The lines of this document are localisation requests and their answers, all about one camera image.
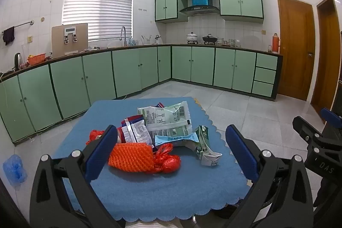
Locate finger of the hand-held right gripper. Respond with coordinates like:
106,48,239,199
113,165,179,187
292,116,325,154
321,107,342,125

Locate steel kitchen faucet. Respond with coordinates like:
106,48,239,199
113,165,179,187
119,26,128,47

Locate wooden board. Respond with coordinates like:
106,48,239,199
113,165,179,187
52,23,88,57

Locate wooden door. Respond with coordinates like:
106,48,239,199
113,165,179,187
276,0,316,101
311,0,342,118

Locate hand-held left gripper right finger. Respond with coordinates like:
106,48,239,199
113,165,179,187
225,125,314,228

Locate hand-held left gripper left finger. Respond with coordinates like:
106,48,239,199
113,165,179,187
29,125,126,228

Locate large white green packet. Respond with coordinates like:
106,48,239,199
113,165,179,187
137,101,193,135

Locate crumpled green white carton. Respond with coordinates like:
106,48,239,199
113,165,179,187
194,125,223,166

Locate white window blind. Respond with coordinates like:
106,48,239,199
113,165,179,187
62,0,134,42

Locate dark cloth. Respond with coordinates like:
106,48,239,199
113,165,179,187
3,26,15,45

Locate black range hood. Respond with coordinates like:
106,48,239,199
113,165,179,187
179,5,220,17

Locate white printed wrapper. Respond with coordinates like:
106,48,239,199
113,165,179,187
124,121,154,145

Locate black wok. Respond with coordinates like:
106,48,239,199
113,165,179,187
202,34,218,45

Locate light blue wrapper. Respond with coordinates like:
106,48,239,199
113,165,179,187
155,132,199,147

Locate blue plastic bag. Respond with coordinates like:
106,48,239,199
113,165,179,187
3,154,28,187

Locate green base cabinets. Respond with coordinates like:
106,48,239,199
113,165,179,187
0,45,283,143

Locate orange plastic basket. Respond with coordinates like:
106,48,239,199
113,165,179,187
27,54,46,65

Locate blue red snack packet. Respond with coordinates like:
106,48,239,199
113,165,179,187
121,116,145,128

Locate red plastic bag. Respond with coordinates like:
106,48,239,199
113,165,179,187
153,144,181,174

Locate metal towel rail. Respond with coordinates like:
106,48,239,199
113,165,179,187
1,20,35,33

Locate blue scalloped table mat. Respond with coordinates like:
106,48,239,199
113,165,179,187
52,97,253,222

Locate white cooking pot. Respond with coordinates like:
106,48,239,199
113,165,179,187
186,32,199,44

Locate orange foam fruit net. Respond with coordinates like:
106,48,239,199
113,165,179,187
108,143,155,172

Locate red thermos flask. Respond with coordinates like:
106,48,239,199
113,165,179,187
272,33,281,54

